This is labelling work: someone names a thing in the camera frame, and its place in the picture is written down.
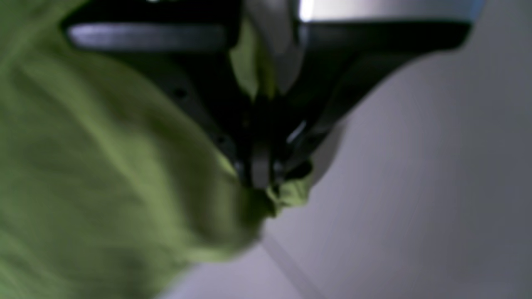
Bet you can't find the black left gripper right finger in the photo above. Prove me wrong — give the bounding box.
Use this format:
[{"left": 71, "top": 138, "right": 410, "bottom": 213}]
[{"left": 268, "top": 0, "right": 485, "bottom": 186}]

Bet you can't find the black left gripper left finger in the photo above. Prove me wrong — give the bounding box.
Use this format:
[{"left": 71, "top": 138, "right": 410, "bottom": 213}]
[{"left": 60, "top": 0, "right": 262, "bottom": 189}]

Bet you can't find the green T-shirt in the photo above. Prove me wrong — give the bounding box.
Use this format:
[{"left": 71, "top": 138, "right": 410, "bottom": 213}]
[{"left": 1, "top": 0, "right": 312, "bottom": 299}]

